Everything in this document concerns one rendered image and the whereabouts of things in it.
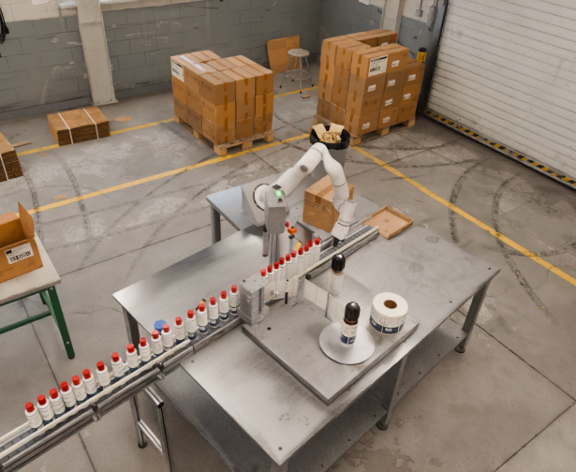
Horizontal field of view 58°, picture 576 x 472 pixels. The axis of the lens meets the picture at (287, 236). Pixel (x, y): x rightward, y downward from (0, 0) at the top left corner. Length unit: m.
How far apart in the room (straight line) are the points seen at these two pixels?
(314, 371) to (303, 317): 0.39
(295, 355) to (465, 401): 1.59
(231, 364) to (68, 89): 5.79
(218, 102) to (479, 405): 4.17
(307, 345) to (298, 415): 0.42
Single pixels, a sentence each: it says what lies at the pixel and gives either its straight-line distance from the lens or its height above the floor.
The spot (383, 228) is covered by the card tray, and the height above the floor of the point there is 0.83.
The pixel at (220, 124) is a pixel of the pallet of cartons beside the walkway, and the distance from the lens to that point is 6.38.
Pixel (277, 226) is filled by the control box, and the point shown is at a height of 1.34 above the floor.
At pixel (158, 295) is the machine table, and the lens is 3.35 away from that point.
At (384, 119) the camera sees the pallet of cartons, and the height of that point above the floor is 0.27.
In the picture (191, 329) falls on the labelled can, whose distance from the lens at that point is 2.92.
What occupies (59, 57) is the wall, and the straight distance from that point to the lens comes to 7.89.
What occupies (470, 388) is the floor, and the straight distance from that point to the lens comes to 4.18.
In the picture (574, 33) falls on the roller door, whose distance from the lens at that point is 6.71.
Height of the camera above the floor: 3.10
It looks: 37 degrees down
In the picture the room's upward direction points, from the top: 3 degrees clockwise
